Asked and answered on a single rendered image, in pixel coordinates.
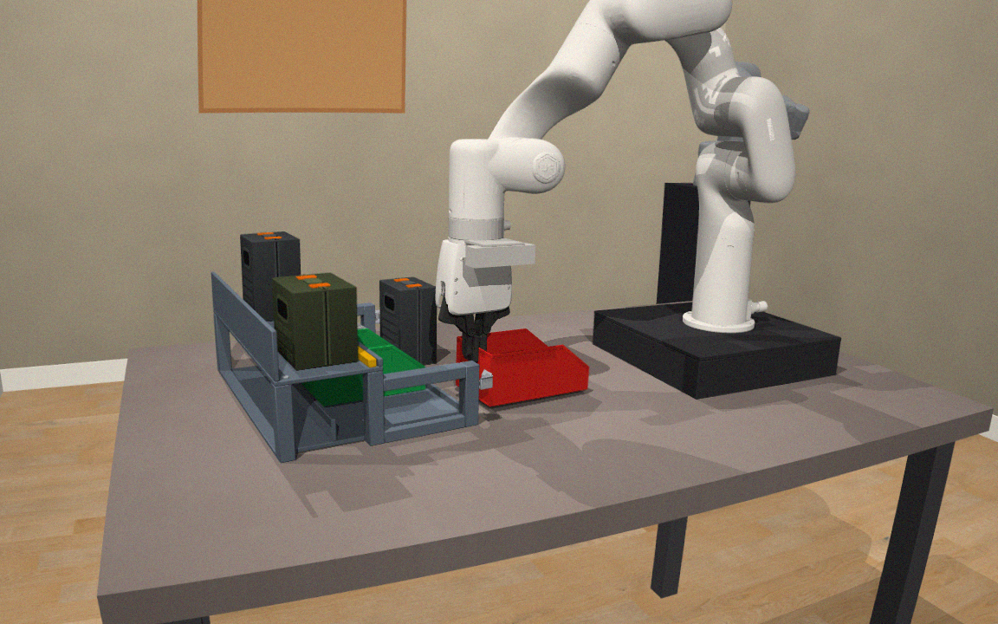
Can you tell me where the yellow flat bar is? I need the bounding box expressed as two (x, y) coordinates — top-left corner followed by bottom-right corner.
(358, 346), (377, 367)

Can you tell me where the red bin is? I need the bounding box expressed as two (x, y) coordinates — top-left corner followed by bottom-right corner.
(477, 328), (589, 406)

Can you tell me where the olive green case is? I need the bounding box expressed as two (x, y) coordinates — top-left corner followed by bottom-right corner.
(272, 272), (358, 370)

